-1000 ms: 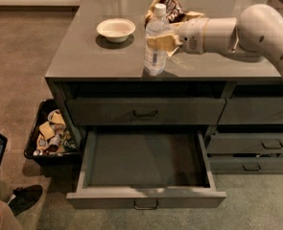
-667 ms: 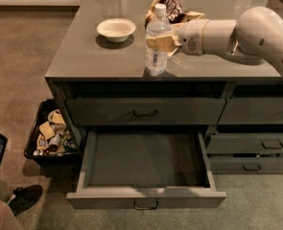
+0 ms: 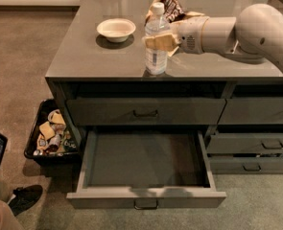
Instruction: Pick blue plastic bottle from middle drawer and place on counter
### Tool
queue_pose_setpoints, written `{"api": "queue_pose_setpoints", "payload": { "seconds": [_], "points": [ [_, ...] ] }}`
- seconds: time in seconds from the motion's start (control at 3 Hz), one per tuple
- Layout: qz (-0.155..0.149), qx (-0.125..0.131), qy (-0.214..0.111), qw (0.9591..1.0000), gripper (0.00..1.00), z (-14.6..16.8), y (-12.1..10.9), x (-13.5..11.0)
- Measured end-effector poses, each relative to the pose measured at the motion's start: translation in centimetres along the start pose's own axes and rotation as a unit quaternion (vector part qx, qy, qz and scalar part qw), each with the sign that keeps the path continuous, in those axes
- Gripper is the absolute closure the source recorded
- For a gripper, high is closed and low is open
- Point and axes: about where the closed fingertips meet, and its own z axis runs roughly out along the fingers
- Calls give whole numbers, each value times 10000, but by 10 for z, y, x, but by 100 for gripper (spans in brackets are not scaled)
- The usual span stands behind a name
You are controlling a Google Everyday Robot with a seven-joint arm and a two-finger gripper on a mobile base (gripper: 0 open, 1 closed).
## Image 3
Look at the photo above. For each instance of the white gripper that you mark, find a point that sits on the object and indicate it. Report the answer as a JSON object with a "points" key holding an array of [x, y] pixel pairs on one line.
{"points": [[189, 35]]}

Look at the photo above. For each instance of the clear plastic water bottle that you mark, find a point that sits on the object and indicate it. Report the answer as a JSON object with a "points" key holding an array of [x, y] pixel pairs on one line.
{"points": [[156, 45]]}

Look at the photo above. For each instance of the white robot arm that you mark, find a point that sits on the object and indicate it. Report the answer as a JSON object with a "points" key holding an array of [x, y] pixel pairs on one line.
{"points": [[256, 33]]}

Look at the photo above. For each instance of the grey cabinet with counter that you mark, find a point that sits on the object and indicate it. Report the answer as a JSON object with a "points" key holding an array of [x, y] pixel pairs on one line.
{"points": [[215, 66]]}

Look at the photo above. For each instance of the top left drawer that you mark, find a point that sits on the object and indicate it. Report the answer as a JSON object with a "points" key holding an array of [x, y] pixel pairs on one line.
{"points": [[145, 111]]}

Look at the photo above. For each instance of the middle right drawer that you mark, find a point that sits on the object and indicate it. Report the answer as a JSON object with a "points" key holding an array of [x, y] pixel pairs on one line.
{"points": [[233, 143]]}

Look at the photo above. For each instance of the open middle left drawer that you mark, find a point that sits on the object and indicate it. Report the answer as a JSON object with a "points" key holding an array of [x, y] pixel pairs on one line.
{"points": [[146, 171]]}

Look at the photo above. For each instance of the bottom right drawer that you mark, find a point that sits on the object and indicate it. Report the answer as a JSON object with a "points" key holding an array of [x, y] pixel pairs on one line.
{"points": [[246, 164]]}

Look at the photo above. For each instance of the brown sea salt snack bag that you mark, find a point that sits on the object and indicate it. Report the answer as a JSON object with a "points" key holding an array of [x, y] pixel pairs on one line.
{"points": [[174, 12]]}

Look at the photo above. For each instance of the white paper bowl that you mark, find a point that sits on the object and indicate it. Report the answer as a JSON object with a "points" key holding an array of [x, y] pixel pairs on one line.
{"points": [[116, 30]]}

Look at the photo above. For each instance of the black bin with snacks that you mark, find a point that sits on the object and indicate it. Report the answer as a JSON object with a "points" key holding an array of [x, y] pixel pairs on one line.
{"points": [[50, 140]]}

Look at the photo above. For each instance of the black shoe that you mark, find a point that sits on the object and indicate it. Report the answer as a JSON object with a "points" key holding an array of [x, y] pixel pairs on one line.
{"points": [[25, 198]]}

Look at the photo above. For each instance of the person's knee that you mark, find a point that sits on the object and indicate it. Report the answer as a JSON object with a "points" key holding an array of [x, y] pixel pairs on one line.
{"points": [[7, 220]]}

